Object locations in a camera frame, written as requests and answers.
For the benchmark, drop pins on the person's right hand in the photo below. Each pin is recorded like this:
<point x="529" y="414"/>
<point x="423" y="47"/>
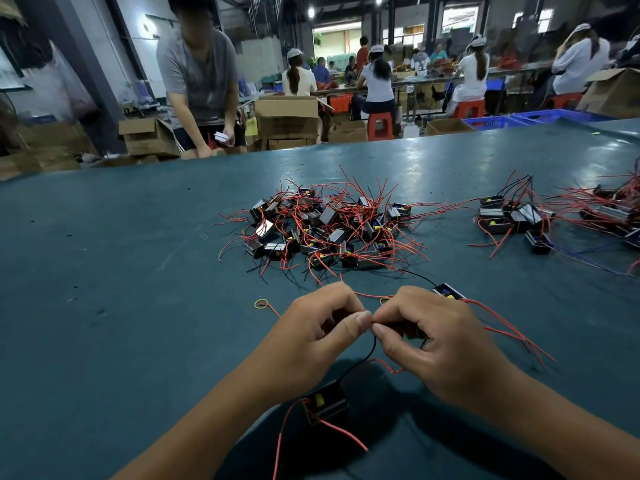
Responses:
<point x="450" y="345"/>

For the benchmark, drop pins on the large closed cardboard box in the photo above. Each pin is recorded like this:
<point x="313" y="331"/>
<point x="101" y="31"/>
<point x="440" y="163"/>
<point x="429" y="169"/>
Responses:
<point x="288" y="119"/>

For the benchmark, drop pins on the blue plastic crate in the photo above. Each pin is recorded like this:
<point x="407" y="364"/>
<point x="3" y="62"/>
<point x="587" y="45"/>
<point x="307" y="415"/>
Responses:
<point x="495" y="123"/>
<point x="560" y="116"/>

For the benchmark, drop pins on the low cardboard box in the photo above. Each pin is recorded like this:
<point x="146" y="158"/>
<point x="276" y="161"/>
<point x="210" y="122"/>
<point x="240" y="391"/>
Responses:
<point x="348" y="131"/>

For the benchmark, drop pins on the open cardboard box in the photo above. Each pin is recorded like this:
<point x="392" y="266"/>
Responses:
<point x="150" y="138"/>

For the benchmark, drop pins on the person's left hand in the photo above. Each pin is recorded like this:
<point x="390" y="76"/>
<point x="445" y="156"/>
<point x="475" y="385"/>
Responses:
<point x="305" y="340"/>

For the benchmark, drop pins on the shallow cardboard box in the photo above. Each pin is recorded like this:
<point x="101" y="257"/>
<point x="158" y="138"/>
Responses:
<point x="449" y="127"/>

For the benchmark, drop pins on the yellow rubber band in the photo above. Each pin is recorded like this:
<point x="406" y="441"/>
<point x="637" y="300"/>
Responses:
<point x="259" y="304"/>

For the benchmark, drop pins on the tilted cardboard box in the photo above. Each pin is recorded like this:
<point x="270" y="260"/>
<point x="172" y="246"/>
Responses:
<point x="612" y="93"/>

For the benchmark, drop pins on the person's left forearm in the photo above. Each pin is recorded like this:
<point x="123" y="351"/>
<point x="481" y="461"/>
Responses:
<point x="190" y="445"/>

